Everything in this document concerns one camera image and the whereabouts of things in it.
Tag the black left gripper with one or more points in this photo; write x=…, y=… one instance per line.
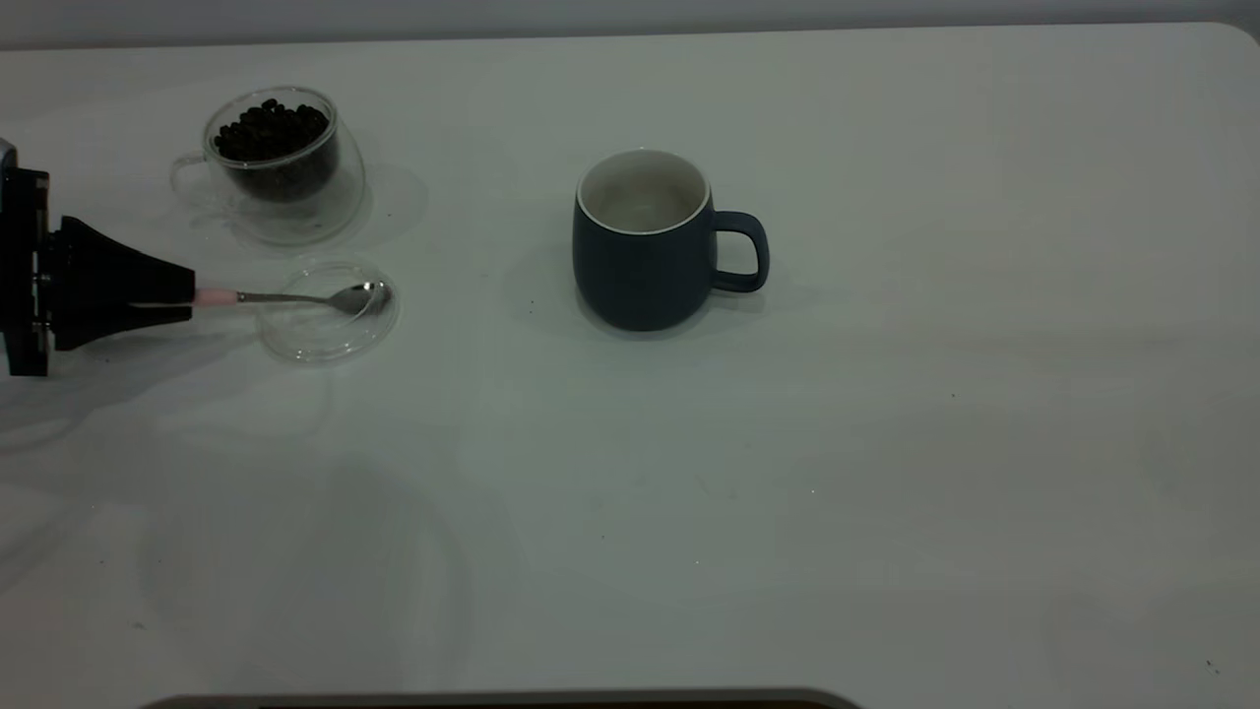
x=25, y=266

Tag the dark grey ceramic mug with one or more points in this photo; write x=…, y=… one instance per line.
x=640, y=281

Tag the clear round glass lid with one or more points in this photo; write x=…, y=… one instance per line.
x=325, y=340

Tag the dark coffee beans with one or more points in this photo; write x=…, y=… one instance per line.
x=271, y=133

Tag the clear double-wall glass cup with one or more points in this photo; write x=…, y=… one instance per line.
x=295, y=219

